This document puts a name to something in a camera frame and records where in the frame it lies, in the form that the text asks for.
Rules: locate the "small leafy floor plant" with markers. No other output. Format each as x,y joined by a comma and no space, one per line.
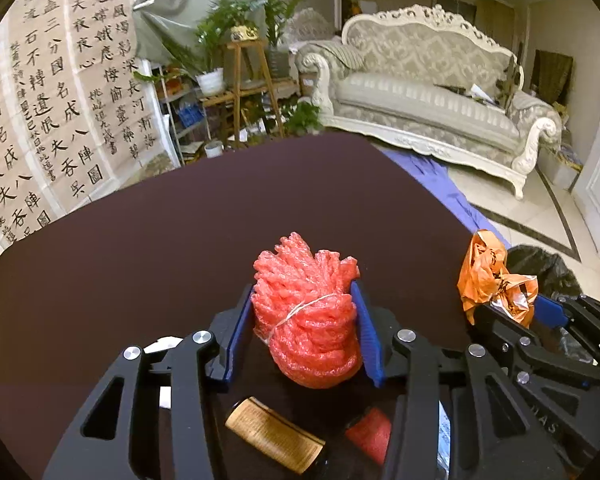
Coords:
305,117

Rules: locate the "camouflage cloth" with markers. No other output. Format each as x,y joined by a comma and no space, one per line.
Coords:
512,80

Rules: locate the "striped sofa cushion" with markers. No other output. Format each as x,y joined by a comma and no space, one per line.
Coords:
345,56

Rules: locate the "orange plastic bag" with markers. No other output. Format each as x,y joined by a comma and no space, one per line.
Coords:
480,270

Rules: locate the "papers on sofa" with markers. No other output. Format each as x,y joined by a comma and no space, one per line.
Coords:
480,92

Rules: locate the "stack of boxes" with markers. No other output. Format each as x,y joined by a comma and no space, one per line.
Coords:
562,167

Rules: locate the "black trash bag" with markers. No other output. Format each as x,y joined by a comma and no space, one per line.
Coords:
540,265

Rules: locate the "ornate white armchair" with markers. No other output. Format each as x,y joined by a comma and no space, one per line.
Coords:
310,25

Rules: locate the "blue cloth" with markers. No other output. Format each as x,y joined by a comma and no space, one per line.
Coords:
440,180

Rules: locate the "brown label bottle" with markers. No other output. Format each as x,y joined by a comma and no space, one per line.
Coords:
270,430

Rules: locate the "ornate white sofa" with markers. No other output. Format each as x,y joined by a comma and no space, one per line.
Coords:
405,95

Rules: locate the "tall plant in grey pot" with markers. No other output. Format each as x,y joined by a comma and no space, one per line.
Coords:
277,60

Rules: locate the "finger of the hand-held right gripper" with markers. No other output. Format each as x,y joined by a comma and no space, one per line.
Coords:
505,335
550,310

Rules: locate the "metal storage rack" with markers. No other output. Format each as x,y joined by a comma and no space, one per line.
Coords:
185,115

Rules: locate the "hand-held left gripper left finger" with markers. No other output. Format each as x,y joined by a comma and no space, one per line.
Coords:
237,335

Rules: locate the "wall of calligraphy sheets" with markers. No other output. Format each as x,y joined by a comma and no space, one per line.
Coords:
55,110

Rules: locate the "green plant in white pot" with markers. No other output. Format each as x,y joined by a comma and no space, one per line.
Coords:
210,81

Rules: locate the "dark brown cabinet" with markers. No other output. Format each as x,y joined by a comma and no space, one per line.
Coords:
552,75

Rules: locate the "green plant in patterned pot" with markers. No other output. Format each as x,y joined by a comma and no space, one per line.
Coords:
243,33

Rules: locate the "wooden plant stand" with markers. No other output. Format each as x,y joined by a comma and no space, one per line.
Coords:
240,75

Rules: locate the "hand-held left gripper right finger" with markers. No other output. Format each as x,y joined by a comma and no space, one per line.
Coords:
367,335

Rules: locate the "red foam fruit net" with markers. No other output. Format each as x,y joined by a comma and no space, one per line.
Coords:
305,320

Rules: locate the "small white pot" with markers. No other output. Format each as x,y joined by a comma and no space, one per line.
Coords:
213,149

